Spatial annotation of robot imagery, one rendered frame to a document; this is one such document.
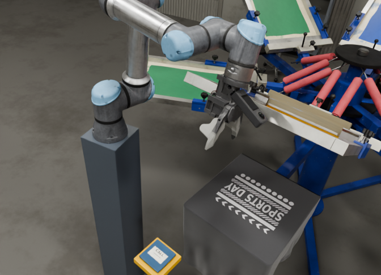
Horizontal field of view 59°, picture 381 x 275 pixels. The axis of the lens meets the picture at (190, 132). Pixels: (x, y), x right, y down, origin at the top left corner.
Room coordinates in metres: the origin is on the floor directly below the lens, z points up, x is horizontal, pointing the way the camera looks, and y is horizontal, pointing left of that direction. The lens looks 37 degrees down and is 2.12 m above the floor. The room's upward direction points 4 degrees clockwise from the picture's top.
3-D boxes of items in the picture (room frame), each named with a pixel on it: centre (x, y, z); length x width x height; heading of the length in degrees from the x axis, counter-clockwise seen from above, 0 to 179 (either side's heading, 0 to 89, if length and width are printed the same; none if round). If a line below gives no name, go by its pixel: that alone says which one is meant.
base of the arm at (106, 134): (1.16, 0.35, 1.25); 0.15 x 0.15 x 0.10
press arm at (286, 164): (1.45, -0.61, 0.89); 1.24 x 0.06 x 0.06; 143
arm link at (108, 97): (1.16, 0.34, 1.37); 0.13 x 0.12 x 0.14; 134
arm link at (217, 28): (0.91, -0.05, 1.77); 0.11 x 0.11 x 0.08; 44
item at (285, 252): (0.94, -0.48, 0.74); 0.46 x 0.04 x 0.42; 143
